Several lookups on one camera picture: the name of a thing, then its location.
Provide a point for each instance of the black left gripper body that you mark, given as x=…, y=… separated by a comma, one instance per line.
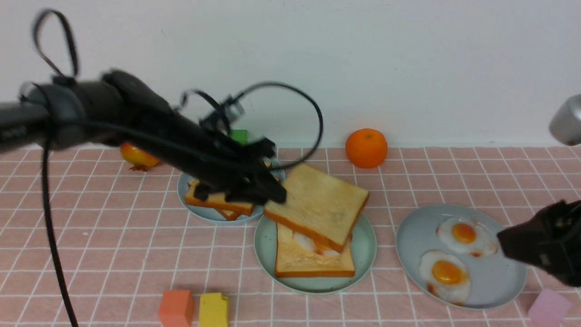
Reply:
x=228, y=164

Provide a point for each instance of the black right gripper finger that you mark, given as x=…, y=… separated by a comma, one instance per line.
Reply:
x=521, y=242

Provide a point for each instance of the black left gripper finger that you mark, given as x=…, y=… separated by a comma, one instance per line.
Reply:
x=258, y=193

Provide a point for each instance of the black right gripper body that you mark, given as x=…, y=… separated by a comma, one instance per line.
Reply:
x=560, y=247

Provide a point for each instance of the toast slice placed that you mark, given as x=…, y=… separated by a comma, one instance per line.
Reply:
x=294, y=261
x=322, y=207

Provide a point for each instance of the fried egg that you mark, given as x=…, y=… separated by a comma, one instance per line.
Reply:
x=467, y=237
x=445, y=276
x=309, y=245

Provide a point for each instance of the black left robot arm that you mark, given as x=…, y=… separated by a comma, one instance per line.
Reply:
x=119, y=108

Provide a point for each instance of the green foam cube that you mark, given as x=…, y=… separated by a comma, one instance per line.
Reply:
x=240, y=136

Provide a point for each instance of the toast slice bottom remaining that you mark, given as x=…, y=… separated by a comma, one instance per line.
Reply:
x=228, y=215

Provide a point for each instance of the toast slice remaining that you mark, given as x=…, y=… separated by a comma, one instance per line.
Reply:
x=228, y=215
x=217, y=200

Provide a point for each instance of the toast slice upper remaining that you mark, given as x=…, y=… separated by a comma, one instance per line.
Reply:
x=217, y=200

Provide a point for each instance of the light blue bread plate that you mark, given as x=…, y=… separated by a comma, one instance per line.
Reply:
x=210, y=215

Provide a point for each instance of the pink foam cube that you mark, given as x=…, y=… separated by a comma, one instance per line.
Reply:
x=549, y=309

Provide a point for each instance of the fried egg back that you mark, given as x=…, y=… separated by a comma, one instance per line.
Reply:
x=467, y=237

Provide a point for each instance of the grey blue egg plate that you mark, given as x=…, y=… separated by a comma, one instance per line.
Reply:
x=495, y=280

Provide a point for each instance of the fried egg front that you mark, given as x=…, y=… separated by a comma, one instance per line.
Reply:
x=445, y=276

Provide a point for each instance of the pink checkered tablecloth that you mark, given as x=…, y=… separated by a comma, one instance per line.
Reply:
x=124, y=237

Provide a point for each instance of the orange mandarin fruit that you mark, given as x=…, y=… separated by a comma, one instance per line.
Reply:
x=366, y=148

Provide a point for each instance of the teal green centre plate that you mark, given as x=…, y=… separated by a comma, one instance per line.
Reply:
x=364, y=248

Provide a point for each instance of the yellow foam block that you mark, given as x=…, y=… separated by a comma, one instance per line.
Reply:
x=214, y=310

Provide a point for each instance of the orange foam cube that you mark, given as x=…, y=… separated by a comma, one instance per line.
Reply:
x=176, y=308

